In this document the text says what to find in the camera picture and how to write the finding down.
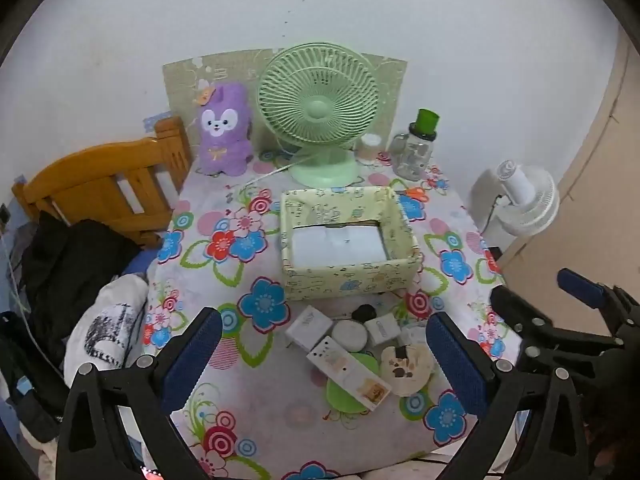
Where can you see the clear cotton swab jar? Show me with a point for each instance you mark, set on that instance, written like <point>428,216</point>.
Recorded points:
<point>370,147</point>

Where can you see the wooden chair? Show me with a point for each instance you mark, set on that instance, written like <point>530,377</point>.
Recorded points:
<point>80,175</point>

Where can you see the beige round brown-patched item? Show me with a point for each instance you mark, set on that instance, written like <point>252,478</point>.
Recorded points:
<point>405,375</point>

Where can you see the long white box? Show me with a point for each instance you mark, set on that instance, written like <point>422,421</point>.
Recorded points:
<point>345,370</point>

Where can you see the large white charger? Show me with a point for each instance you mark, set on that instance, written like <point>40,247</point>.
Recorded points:
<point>307,327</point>

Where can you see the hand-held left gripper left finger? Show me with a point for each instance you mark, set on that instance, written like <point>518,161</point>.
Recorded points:
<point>192,360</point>

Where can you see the white clip fan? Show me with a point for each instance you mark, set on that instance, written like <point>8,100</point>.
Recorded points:
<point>530,195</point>

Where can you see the white paper packet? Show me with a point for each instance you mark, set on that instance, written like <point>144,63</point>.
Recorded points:
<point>340,245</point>

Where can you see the white printed cloth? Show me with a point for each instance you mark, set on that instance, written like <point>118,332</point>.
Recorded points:
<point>107,320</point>

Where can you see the small white charger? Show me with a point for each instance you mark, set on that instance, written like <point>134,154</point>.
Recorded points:
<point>381,330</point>

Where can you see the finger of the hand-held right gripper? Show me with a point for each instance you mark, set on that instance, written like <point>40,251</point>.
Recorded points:
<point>520,310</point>
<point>580,287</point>

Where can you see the green desk fan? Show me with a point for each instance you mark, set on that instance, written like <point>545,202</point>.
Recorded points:
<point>317,110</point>

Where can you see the small black object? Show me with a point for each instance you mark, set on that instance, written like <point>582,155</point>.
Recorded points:
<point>363,312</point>

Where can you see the white round object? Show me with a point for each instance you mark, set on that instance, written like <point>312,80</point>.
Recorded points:
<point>350,335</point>

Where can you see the purple plush toy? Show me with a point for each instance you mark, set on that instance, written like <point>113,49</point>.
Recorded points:
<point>222,130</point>

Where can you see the small black box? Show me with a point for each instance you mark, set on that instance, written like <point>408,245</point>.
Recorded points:
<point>495,252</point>

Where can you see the dark bag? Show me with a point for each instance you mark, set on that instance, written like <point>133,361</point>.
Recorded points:
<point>25,370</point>

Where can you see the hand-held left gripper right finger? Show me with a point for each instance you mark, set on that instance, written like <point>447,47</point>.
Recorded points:
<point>457,355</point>

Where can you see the person's right hand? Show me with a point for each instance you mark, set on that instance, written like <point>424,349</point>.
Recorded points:
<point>612,435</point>

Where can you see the glass jar mug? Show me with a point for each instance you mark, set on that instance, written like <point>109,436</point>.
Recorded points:
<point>412,155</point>

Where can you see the yellow-green fabric storage box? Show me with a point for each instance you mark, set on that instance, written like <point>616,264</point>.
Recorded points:
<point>340,280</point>

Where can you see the black cloth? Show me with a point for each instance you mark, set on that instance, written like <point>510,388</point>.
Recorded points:
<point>65,260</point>

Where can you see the green round disc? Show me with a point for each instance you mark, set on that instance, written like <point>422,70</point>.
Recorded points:
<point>345,400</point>

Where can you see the green plastic cup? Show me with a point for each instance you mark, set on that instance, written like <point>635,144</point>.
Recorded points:
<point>427,121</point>

